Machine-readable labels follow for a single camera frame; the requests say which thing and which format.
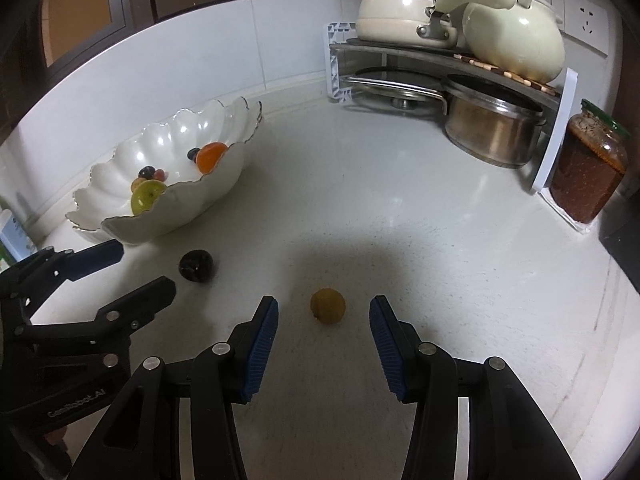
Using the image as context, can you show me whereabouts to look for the white scalloped ceramic bowl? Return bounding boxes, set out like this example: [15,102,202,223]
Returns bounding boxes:
[66,96,262,245]

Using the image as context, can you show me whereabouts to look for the blueberry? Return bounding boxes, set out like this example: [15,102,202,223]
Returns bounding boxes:
[186,148,200,162]

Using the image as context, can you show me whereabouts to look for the wall power outlets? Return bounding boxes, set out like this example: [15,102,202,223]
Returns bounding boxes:
[546,0,610,56]

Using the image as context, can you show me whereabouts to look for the glass jar red sauce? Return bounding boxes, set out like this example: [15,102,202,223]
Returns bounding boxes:
[549,99,631,224]

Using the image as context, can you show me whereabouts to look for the stainless steel pot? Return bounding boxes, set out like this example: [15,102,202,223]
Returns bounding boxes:
[442,75,546,168]

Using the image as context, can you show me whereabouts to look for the small tan longan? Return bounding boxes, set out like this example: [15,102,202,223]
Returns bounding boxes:
[130,177,146,192]
[310,288,346,325]

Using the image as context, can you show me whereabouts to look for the black knife block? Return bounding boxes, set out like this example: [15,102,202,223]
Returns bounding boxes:
[599,191,640,290]

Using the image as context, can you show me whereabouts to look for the red grape tomato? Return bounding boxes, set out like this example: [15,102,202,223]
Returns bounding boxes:
[152,169,167,182]

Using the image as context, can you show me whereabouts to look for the white metal corner shelf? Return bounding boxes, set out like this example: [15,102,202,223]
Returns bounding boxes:
[324,22,578,193]

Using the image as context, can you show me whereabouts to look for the green apple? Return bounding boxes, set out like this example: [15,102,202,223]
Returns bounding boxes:
[130,180,167,216]

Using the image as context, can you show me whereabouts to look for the dark plum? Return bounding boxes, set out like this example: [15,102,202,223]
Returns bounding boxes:
[178,249,214,283]
[138,166,156,180]

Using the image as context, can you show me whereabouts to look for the person hand holding gripper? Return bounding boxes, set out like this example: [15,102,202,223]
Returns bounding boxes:
[44,426,67,445]

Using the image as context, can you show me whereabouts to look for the white pump bottle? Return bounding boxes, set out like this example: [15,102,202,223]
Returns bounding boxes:
[0,209,38,262]

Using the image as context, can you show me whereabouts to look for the cream pot with steamer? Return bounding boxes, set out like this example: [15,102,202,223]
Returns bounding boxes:
[356,0,458,49]

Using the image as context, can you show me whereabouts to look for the orange tangerine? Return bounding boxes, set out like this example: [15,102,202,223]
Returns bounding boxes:
[195,142,228,174]

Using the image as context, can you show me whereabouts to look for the cream ceramic kettle pot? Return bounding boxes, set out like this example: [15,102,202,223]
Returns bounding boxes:
[434,0,565,84]

